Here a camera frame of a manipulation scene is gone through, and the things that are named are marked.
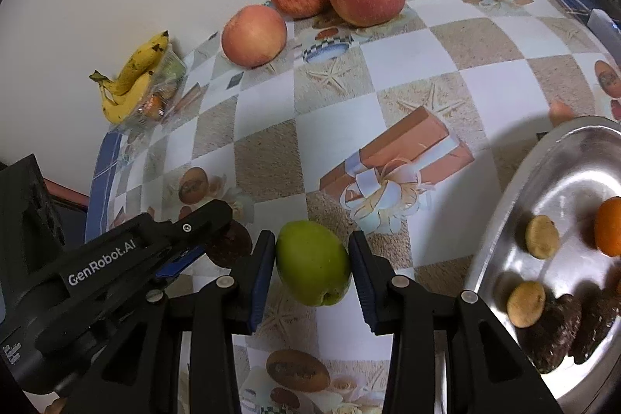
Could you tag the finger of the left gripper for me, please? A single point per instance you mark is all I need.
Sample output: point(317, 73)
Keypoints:
point(179, 265)

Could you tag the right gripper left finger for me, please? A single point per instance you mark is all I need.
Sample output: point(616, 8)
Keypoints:
point(138, 371)

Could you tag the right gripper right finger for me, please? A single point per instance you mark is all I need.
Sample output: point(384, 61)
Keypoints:
point(486, 370)

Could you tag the green pear-shaped fruit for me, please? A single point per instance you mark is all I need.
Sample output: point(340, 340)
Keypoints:
point(312, 264)

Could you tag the dark wrinkled date fruit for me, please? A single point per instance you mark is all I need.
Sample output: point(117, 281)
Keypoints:
point(599, 312)

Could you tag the orange tangerine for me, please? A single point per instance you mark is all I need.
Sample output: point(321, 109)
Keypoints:
point(607, 227)

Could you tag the round dark wrinkled fruit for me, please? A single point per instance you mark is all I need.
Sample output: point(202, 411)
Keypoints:
point(230, 248)

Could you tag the small brown round fruit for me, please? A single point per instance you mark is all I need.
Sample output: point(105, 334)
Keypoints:
point(525, 304)

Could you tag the large dark wrinkled fruit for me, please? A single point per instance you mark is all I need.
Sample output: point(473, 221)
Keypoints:
point(548, 341)

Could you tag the small tan round fruit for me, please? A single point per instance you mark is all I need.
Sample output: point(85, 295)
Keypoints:
point(542, 238)

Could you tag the lower yellow banana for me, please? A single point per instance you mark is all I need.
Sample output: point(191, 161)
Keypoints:
point(116, 113)

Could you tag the yellow banana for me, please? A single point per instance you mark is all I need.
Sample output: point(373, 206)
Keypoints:
point(116, 113)
point(143, 59)

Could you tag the clear plastic fruit container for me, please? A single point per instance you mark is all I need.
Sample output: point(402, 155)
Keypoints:
point(169, 74)

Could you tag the upper yellow banana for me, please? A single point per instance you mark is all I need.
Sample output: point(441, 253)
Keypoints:
point(143, 59)

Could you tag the silver metal plate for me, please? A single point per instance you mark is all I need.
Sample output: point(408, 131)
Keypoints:
point(566, 177)

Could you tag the checkered patterned tablecloth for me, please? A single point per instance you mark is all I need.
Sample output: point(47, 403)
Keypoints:
point(409, 131)

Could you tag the left pale red apple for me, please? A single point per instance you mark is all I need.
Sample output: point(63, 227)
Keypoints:
point(254, 36)

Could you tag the white rectangular device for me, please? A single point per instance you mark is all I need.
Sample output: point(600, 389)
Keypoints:
point(605, 29)

